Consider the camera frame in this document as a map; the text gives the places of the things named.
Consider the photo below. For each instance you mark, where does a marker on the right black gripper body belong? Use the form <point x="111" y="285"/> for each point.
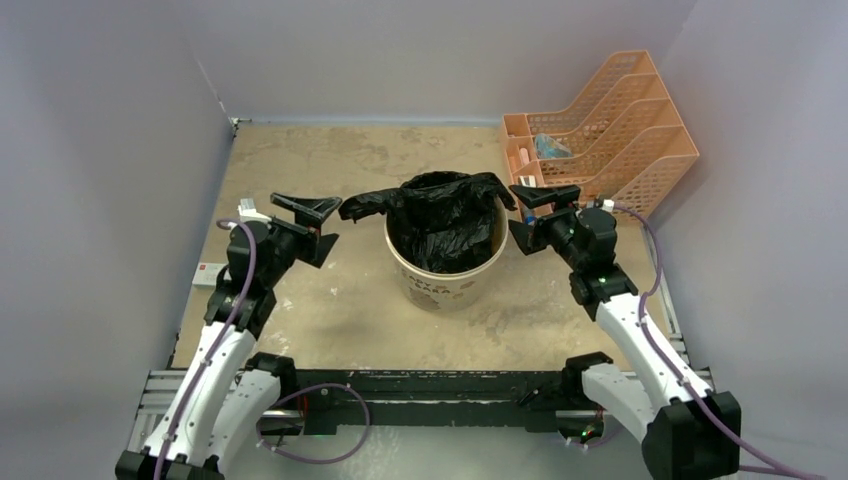
<point x="557" y="230"/>

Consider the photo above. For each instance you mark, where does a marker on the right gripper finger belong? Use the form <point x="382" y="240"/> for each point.
<point x="523" y="235"/>
<point x="561" y="198"/>

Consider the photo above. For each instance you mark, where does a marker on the black plastic trash bag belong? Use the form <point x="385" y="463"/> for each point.
<point x="442" y="222"/>

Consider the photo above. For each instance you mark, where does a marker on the white stapler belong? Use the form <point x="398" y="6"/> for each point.
<point x="527" y="181"/>

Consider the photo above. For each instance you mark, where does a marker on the teal packet in organizer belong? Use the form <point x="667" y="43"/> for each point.
<point x="548" y="147"/>

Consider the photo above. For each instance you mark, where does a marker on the white small box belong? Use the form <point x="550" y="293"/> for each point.
<point x="206" y="274"/>

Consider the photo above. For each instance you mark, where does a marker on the orange plastic file organizer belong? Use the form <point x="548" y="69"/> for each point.
<point x="628" y="140"/>

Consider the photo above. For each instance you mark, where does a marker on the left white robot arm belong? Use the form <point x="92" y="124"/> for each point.
<point x="229" y="385"/>

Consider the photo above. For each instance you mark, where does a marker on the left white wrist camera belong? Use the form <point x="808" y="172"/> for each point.
<point x="247" y="211"/>

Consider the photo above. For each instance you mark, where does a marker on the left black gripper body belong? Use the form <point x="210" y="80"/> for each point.
<point x="292" y="242"/>

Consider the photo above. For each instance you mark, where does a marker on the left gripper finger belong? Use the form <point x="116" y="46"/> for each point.
<point x="308" y="212"/>
<point x="318" y="249"/>

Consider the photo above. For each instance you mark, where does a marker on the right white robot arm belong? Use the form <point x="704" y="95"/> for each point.
<point x="683" y="425"/>

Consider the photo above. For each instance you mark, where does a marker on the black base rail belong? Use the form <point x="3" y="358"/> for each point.
<point x="535" y="401"/>

